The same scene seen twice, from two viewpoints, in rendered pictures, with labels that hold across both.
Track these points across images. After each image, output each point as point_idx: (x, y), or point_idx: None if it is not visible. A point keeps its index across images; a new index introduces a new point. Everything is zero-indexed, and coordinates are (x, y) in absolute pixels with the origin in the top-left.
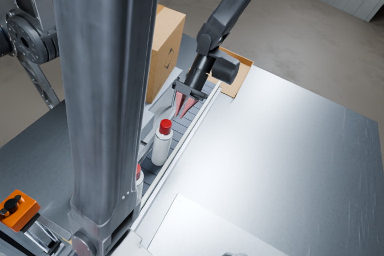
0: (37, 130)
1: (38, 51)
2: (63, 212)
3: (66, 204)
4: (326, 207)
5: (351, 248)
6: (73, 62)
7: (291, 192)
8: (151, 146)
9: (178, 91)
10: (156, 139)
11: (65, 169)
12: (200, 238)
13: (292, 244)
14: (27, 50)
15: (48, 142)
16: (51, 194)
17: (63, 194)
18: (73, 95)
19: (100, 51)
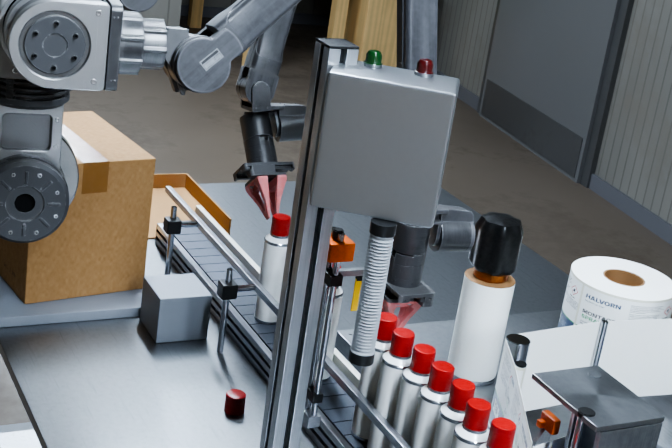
0: (47, 395)
1: (66, 199)
2: (241, 428)
3: (231, 422)
4: None
5: (542, 297)
6: (419, 31)
7: (433, 287)
8: (236, 314)
9: (259, 174)
10: (278, 252)
11: (167, 402)
12: (414, 345)
13: None
14: (21, 220)
15: (89, 395)
16: (198, 425)
17: (211, 418)
18: (417, 50)
19: (434, 18)
